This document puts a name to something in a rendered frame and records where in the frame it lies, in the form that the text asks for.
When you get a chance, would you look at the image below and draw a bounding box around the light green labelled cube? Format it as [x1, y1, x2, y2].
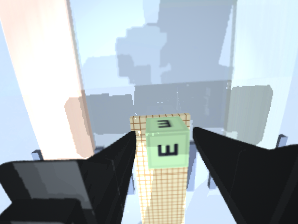
[145, 116, 190, 169]

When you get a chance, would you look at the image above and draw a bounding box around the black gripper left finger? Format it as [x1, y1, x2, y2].
[0, 131, 136, 224]

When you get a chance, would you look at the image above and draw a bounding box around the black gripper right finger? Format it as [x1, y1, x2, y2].
[193, 127, 298, 224]

